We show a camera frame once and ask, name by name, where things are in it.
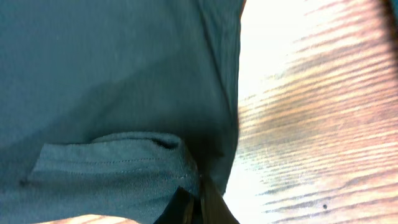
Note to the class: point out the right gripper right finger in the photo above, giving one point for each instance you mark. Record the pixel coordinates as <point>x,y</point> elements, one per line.
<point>214,209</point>

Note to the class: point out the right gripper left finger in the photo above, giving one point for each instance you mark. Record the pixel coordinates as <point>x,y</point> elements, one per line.
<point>179,209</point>

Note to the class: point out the black t-shirt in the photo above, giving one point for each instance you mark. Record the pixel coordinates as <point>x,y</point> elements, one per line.
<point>107,107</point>

